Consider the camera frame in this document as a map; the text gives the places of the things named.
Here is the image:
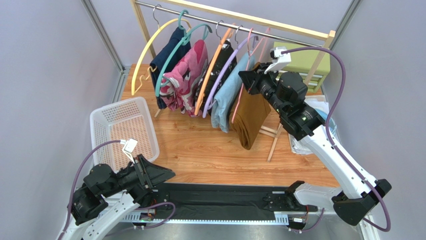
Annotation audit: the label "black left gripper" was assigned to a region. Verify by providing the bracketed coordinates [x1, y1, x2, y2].
[103, 152, 177, 197]

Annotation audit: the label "brown trousers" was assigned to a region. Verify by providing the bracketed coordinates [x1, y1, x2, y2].
[228, 86, 271, 150]

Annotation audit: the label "pink wire hanger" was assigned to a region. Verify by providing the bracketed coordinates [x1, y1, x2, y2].
[231, 36, 268, 124]

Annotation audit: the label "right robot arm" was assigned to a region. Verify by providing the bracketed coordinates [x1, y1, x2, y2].
[238, 64, 392, 226]

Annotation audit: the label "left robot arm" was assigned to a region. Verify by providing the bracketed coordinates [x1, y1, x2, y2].
[58, 154, 176, 240]

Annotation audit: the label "purple hanger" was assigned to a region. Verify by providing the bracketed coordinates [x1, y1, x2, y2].
[202, 28, 253, 118]

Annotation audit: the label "orange hanger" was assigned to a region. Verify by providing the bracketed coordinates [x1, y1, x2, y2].
[194, 27, 233, 116]

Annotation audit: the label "teal hanger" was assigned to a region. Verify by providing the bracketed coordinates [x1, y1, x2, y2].
[154, 9, 213, 98]

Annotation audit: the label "yellow hanger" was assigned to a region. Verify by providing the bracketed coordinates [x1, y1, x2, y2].
[130, 0, 178, 96]

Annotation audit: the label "black patterned garment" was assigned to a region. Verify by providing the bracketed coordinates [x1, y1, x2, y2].
[193, 38, 237, 117]

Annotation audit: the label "light blue garment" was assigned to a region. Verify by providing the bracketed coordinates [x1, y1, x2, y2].
[211, 52, 255, 133]

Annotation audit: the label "green drawer box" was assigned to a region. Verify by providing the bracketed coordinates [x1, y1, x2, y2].
[277, 50, 331, 94]

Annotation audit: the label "white plastic basket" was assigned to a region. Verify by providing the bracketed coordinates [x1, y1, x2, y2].
[89, 97, 160, 163]

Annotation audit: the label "pink patterned garment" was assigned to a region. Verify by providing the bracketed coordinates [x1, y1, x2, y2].
[159, 39, 209, 118]

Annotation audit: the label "metal rack rod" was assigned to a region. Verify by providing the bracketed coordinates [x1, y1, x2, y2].
[136, 0, 331, 48]

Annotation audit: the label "wooden clothes rack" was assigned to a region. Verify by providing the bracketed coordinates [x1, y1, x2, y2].
[131, 0, 337, 163]

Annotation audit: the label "navy blue garment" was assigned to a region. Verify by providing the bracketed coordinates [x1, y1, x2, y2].
[149, 26, 192, 110]

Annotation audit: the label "light blue headphones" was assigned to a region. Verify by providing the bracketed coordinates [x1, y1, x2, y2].
[316, 108, 338, 141]

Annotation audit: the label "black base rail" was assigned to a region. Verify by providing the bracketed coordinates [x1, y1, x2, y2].
[141, 182, 319, 221]

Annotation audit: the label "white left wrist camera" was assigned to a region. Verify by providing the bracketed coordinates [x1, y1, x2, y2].
[120, 138, 138, 164]

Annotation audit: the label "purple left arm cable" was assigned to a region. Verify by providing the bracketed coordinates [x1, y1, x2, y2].
[56, 139, 177, 240]

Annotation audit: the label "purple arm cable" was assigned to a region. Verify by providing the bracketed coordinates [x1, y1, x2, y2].
[56, 139, 177, 240]
[281, 46, 392, 233]

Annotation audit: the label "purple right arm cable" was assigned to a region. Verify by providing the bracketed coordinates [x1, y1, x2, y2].
[281, 46, 392, 233]

